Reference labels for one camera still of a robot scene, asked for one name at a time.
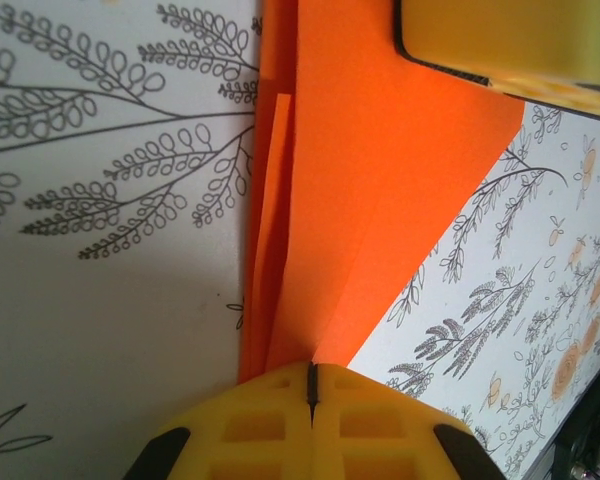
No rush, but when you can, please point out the orange paper sheet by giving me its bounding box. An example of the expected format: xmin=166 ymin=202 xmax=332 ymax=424
xmin=238 ymin=0 xmax=525 ymax=382

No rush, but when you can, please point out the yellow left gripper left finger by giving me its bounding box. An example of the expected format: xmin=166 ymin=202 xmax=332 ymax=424
xmin=123 ymin=361 xmax=315 ymax=480

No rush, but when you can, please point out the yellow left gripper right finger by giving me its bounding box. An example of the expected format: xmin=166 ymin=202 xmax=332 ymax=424
xmin=312 ymin=362 xmax=507 ymax=480

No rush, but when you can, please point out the floral print tablecloth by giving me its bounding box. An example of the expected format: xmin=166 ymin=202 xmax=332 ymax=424
xmin=0 ymin=0 xmax=600 ymax=480

